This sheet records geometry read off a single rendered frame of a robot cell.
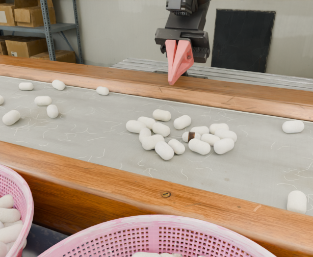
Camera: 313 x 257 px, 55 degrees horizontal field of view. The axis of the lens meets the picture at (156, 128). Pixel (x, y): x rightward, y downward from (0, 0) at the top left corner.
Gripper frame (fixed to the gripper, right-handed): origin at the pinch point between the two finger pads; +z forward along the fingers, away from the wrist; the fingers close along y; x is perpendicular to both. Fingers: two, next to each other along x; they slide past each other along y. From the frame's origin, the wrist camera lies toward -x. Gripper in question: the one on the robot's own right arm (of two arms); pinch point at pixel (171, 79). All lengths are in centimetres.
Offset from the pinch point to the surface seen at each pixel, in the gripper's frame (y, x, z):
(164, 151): 4.6, -6.1, 15.9
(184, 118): 4.1, 1.2, 7.0
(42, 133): -18.6, -4.4, 16.7
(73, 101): -22.7, 5.0, 5.6
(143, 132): -0.5, -3.7, 12.8
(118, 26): -124, 154, -140
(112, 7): -130, 142, -151
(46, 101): -25.7, 1.0, 8.4
